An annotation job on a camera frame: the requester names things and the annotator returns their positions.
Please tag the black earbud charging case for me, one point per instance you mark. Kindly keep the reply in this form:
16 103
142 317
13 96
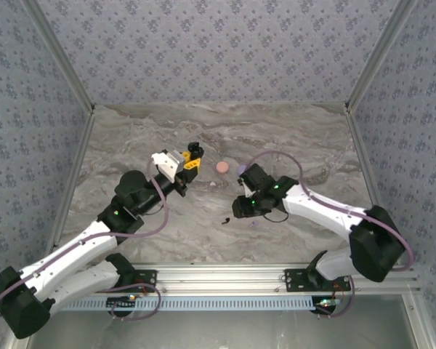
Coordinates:
194 148

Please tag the purple earbud charging case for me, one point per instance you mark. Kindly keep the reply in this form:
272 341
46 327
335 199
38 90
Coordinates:
241 169

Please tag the pink earbud charging case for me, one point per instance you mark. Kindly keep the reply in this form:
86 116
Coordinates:
222 167

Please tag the black earbud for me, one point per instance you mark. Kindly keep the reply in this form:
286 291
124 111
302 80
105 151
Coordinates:
225 220

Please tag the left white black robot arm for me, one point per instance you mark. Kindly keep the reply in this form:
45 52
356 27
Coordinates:
65 254

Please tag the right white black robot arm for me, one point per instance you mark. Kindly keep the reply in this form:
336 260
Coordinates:
319 209

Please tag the black controller board with LED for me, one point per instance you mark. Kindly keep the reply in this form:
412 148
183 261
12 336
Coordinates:
121 302
325 305

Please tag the aluminium side rail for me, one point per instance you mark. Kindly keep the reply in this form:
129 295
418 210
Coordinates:
76 163
367 163

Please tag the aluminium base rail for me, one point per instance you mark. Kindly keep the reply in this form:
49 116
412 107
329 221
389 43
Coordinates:
218 278

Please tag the aluminium corner post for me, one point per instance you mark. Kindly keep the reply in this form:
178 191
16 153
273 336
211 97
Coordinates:
379 54
60 54

